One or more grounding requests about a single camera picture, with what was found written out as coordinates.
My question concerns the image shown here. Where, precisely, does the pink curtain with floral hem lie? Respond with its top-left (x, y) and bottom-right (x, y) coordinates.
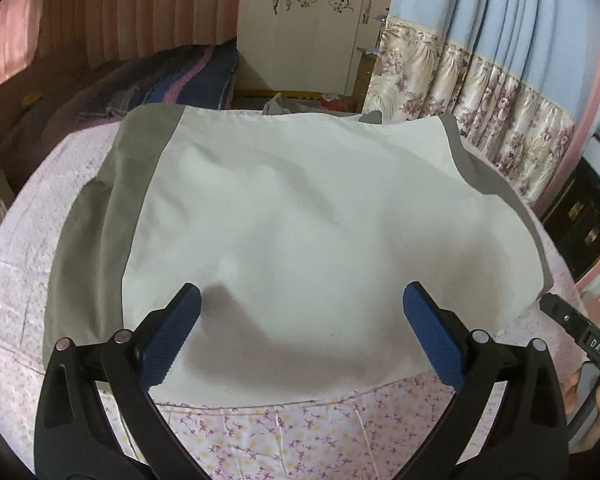
top-left (0, 0), bottom-right (46, 261)

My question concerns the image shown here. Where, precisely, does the white wardrobe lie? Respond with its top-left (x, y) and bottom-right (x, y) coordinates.
top-left (236, 0), bottom-right (400, 96)

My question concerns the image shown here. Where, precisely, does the white and grey jacket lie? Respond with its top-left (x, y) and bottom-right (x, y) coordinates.
top-left (42, 94), bottom-right (556, 406)

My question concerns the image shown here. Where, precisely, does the black and silver appliance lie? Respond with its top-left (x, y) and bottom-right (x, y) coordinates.
top-left (537, 130), bottom-right (600, 281)

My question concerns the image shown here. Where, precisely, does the pink floral table cloth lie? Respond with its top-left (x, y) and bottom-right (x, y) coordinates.
top-left (0, 105), bottom-right (596, 480)

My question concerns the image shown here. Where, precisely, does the striped bed blanket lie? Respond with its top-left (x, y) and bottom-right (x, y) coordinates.
top-left (100, 42), bottom-right (241, 116)

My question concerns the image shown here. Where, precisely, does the blue curtain with floral hem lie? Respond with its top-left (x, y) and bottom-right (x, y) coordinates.
top-left (362, 0), bottom-right (600, 206)

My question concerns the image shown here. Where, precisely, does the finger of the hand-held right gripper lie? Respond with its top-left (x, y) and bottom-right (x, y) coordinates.
top-left (539, 292), bottom-right (588, 335)

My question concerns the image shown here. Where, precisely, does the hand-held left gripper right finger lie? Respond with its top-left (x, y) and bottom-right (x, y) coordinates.
top-left (402, 281), bottom-right (567, 480)

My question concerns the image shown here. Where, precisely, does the dark striped blanket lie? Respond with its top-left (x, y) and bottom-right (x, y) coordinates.
top-left (0, 55), bottom-right (111, 176)

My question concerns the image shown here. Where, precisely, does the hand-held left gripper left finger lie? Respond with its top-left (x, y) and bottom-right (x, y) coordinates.
top-left (34, 282), bottom-right (211, 480)

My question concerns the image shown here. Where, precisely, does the red object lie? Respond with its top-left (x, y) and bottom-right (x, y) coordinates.
top-left (320, 94), bottom-right (358, 111)

